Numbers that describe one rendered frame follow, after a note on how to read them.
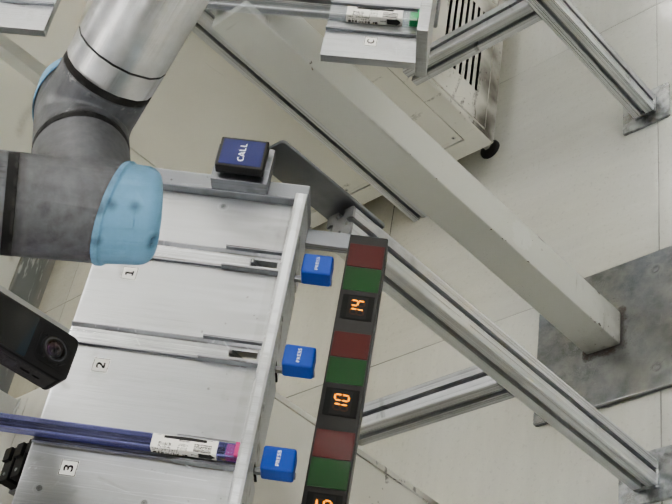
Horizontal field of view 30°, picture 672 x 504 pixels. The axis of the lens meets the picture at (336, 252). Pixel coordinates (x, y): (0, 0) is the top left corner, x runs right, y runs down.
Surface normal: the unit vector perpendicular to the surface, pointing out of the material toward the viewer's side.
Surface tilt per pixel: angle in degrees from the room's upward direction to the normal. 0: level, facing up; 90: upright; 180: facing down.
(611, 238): 0
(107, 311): 43
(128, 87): 109
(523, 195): 0
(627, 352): 0
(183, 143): 90
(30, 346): 85
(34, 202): 69
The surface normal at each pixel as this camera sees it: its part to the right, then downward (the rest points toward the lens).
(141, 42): 0.09, 0.55
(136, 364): 0.00, -0.62
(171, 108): -0.15, 0.78
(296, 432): 0.73, -0.32
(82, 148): 0.14, -0.81
